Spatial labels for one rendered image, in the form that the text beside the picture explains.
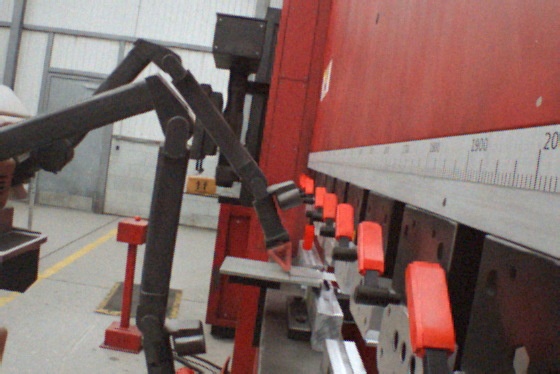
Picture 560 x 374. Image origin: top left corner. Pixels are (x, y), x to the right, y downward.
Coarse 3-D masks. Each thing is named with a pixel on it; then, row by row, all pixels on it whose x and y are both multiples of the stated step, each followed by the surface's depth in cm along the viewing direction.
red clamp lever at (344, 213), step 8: (336, 208) 71; (344, 208) 70; (352, 208) 71; (336, 216) 70; (344, 216) 69; (352, 216) 69; (336, 224) 68; (344, 224) 68; (352, 224) 68; (336, 232) 67; (344, 232) 67; (352, 232) 67; (344, 240) 66; (336, 248) 65; (344, 248) 65; (336, 256) 64; (344, 256) 64; (352, 256) 64
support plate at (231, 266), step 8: (224, 264) 138; (232, 264) 140; (240, 264) 141; (248, 264) 143; (256, 264) 144; (264, 264) 146; (272, 264) 148; (224, 272) 132; (232, 272) 132; (240, 272) 132; (248, 272) 133; (256, 272) 134; (264, 272) 136; (272, 272) 137; (280, 272) 139; (288, 272) 140; (280, 280) 132; (288, 280) 132; (296, 280) 132; (304, 280) 133; (312, 280) 134
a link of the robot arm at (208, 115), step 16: (176, 64) 123; (176, 80) 123; (192, 80) 127; (192, 96) 128; (208, 96) 130; (208, 112) 129; (208, 128) 130; (224, 128) 131; (224, 144) 132; (240, 144) 132; (240, 160) 133; (240, 176) 133; (256, 176) 134
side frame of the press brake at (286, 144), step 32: (288, 0) 220; (320, 0) 221; (288, 32) 221; (320, 32) 221; (288, 64) 222; (320, 64) 222; (288, 96) 223; (288, 128) 224; (288, 160) 224; (256, 224) 226; (288, 224) 226; (256, 256) 226; (320, 256) 226; (256, 288) 227
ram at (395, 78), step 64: (384, 0) 78; (448, 0) 44; (512, 0) 30; (384, 64) 71; (448, 64) 42; (512, 64) 29; (320, 128) 179; (384, 128) 66; (448, 128) 40; (512, 128) 28; (384, 192) 60; (448, 192) 38; (512, 192) 27
